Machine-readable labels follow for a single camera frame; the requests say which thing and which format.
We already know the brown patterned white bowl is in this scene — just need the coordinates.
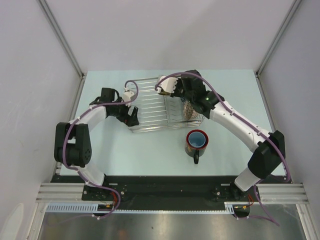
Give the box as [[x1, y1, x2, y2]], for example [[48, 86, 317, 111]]
[[183, 101, 198, 121]]

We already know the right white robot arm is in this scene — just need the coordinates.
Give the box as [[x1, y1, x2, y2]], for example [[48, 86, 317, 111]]
[[156, 70, 286, 201]]

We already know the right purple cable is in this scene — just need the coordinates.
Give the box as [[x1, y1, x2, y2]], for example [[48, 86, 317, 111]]
[[154, 71, 292, 227]]

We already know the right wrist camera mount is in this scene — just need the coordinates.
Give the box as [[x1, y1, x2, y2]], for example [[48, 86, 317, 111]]
[[155, 75, 178, 94]]

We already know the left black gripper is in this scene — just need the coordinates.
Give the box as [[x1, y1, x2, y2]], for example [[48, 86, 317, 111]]
[[110, 97, 139, 127]]

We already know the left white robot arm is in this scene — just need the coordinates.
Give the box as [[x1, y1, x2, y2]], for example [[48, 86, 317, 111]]
[[53, 87, 139, 200]]

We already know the metal wire dish rack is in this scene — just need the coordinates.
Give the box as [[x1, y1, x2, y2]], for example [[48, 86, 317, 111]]
[[129, 77, 205, 133]]

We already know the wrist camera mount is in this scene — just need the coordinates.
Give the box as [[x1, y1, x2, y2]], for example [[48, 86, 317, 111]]
[[122, 86, 137, 108], [155, 75, 178, 94]]

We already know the white slotted cable duct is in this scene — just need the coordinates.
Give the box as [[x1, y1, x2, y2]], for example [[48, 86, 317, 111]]
[[46, 203, 234, 215]]

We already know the black mug red rim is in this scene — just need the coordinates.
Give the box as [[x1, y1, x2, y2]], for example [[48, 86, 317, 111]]
[[184, 129, 209, 165]]

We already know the black square floral plate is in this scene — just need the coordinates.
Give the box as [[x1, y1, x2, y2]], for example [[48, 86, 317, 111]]
[[158, 90, 171, 96]]

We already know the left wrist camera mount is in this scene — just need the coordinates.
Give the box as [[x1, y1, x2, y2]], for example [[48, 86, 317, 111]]
[[122, 86, 137, 108]]

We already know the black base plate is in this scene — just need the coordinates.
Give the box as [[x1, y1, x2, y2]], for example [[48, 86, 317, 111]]
[[49, 175, 261, 211]]

